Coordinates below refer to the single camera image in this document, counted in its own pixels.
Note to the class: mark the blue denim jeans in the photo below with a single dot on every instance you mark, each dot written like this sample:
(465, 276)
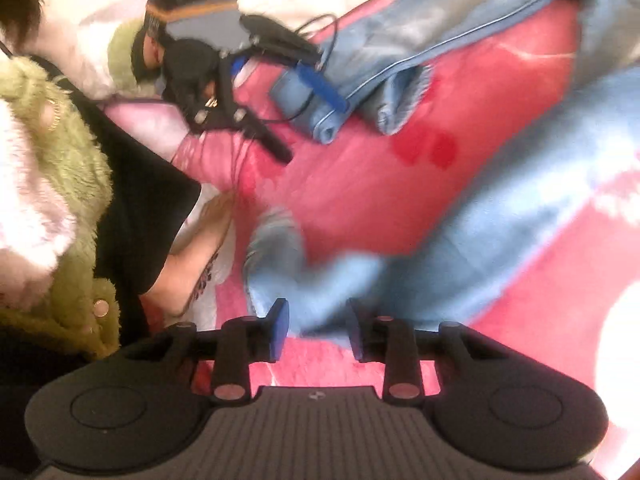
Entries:
(525, 200)

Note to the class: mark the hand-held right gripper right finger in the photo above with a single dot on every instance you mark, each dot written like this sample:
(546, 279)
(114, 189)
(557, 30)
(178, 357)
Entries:
(356, 332)

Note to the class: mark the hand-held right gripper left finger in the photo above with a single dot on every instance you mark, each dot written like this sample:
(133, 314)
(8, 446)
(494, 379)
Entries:
(280, 330)

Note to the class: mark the person's head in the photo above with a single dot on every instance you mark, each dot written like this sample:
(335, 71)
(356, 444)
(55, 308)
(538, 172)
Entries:
(17, 15)

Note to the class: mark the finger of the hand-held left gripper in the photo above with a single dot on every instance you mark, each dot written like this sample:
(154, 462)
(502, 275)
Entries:
(320, 85)
(265, 135)

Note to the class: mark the black pants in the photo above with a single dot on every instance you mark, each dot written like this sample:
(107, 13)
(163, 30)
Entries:
(135, 185)

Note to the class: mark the green fleece jacket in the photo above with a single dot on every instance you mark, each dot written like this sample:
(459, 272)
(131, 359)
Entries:
(65, 160)

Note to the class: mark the person's bare foot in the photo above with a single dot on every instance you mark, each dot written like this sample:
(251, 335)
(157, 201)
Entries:
(195, 255)

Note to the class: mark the pink floral blanket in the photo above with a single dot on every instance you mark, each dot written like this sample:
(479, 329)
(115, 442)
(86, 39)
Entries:
(360, 180)

